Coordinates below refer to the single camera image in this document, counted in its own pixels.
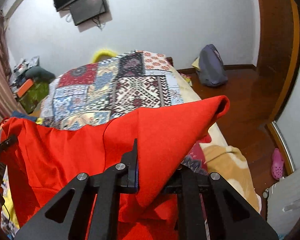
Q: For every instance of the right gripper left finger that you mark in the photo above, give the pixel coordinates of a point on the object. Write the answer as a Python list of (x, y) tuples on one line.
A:
[(88, 206)]

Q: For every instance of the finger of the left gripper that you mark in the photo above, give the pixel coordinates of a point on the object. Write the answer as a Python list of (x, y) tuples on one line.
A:
[(7, 143)]

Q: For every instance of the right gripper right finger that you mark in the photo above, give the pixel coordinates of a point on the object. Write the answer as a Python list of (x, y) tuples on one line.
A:
[(210, 208)]

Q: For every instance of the red zip jacket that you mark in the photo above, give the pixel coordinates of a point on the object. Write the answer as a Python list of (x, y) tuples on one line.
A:
[(46, 159)]

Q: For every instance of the folded blue denim garment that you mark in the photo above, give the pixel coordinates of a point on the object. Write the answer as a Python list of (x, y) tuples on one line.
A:
[(19, 115)]

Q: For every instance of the striped brown curtain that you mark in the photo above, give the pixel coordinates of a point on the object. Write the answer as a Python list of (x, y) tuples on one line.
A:
[(0, 72)]

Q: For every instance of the beige fleece blanket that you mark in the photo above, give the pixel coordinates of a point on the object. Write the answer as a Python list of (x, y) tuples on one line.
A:
[(213, 154)]

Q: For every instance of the orange box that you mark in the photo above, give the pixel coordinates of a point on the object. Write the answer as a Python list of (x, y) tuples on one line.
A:
[(24, 88)]

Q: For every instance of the green patterned cloth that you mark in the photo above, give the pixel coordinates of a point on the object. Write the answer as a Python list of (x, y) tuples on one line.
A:
[(33, 96)]

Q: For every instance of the pink clog shoe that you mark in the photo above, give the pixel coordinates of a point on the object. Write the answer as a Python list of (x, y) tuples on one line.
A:
[(277, 164)]

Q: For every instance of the yellow garment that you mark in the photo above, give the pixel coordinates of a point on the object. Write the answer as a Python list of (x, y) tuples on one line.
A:
[(9, 223)]

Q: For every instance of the grey pillow on pile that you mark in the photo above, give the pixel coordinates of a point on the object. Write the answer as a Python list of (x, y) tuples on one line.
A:
[(39, 73)]

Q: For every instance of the patchwork patterned bedspread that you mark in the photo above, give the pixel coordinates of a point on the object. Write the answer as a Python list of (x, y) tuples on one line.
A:
[(96, 93)]

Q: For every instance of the grey blue bag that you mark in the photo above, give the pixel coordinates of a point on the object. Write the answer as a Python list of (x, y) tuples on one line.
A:
[(211, 68)]

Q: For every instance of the yellow bed rail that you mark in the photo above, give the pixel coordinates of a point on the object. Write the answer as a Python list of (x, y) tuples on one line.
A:
[(103, 54)]

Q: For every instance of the small black wall monitor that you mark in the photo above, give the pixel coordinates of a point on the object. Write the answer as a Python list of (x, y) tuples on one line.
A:
[(83, 10)]

